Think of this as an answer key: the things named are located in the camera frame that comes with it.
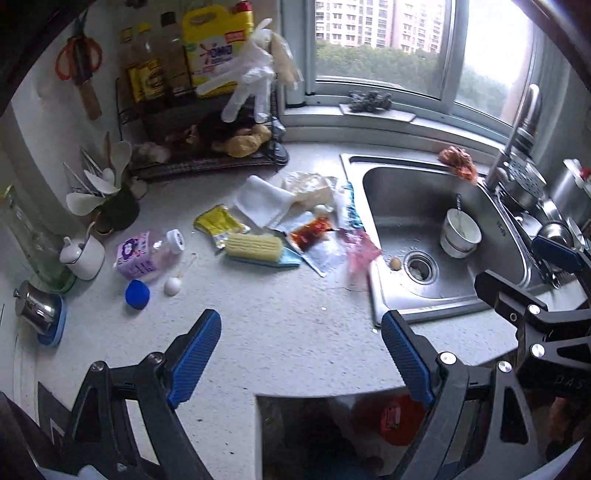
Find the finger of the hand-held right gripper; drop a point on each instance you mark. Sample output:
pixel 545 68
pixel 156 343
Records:
pixel 508 295
pixel 556 254

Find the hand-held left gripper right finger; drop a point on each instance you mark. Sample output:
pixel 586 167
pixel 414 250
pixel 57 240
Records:
pixel 406 362

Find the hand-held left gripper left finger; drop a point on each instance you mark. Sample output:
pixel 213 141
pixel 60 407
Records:
pixel 198 353

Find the red plastic basin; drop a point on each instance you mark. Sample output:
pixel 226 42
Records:
pixel 369 415

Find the pink plastic wrapper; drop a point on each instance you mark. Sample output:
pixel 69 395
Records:
pixel 360 254

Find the yellow foil packet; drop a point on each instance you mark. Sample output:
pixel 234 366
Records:
pixel 217 224

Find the white cloth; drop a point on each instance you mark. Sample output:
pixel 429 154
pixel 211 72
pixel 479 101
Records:
pixel 263 203

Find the person's right hand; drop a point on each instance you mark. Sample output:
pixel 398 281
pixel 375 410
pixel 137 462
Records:
pixel 564 420

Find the small white box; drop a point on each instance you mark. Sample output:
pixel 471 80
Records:
pixel 391 417

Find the steel pot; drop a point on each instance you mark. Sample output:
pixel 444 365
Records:
pixel 570 194

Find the white cup with spoon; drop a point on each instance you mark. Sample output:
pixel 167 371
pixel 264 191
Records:
pixel 461 240

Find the small white plastic spoon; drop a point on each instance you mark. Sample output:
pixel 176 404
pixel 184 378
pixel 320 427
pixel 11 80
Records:
pixel 171 286

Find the perforated steel holder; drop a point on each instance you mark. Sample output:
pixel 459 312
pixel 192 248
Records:
pixel 526 180

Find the blue bottle cap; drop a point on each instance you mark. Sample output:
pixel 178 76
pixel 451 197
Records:
pixel 137 294

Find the sink drain strainer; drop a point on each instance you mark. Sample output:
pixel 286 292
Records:
pixel 420 266

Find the small brown shell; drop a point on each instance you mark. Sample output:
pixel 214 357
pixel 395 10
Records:
pixel 395 263

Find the metal spoon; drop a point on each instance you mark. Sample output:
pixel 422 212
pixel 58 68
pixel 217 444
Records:
pixel 458 207

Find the pink bottle with white cap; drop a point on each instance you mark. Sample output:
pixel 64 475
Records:
pixel 143 256

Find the yellow scrubbing sponge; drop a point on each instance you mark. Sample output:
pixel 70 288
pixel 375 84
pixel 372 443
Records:
pixel 254 247

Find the light blue cloth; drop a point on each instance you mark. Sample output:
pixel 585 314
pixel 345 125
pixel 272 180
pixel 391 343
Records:
pixel 288 261

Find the clear plastic packet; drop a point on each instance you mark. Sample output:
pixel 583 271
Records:
pixel 325 258

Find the stainless steel sink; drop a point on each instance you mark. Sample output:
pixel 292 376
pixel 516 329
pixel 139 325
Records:
pixel 406 207

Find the orange scrub cloth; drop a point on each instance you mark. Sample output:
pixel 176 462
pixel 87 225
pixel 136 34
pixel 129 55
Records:
pixel 457 161

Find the steel faucet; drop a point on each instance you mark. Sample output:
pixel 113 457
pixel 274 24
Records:
pixel 526 120

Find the white lidded seasoning jar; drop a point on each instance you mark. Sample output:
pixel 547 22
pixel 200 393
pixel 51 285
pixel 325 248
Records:
pixel 85 258

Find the red sauce packet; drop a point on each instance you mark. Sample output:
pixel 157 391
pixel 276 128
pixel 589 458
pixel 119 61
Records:
pixel 311 233

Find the dark utensil holder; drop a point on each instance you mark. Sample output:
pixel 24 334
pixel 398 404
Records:
pixel 120 210

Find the blue striped wrapper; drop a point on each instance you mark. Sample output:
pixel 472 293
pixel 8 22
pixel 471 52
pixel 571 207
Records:
pixel 353 207

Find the small steel canister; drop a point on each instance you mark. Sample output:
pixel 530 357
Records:
pixel 34 309

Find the tall glass jar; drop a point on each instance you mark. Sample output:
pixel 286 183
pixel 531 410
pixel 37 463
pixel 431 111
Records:
pixel 32 244

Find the beige plastic bag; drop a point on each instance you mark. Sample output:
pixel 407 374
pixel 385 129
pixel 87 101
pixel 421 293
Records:
pixel 311 187

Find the flat sill board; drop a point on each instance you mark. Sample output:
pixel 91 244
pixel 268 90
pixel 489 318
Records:
pixel 401 117

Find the white rice paddle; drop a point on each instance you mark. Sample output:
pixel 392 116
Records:
pixel 121 157

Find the yellow plastic bag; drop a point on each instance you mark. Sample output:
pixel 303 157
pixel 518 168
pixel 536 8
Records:
pixel 242 143

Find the dark dried plant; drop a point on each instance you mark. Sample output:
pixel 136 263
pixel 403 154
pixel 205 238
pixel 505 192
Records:
pixel 369 101

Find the yellow-label oil bottle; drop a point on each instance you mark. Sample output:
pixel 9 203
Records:
pixel 154 74
pixel 131 78

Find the clear plastic glove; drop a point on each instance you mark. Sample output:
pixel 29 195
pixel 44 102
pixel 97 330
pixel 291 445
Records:
pixel 251 74

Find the dark sauce bottle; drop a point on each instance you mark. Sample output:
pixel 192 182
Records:
pixel 175 64

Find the beige rubber glove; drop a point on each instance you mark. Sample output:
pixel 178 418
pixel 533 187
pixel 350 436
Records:
pixel 286 60

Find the yellow detergent jug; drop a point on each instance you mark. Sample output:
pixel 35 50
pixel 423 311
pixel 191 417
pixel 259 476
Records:
pixel 207 41

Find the window frame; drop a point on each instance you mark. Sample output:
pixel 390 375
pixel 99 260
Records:
pixel 448 50

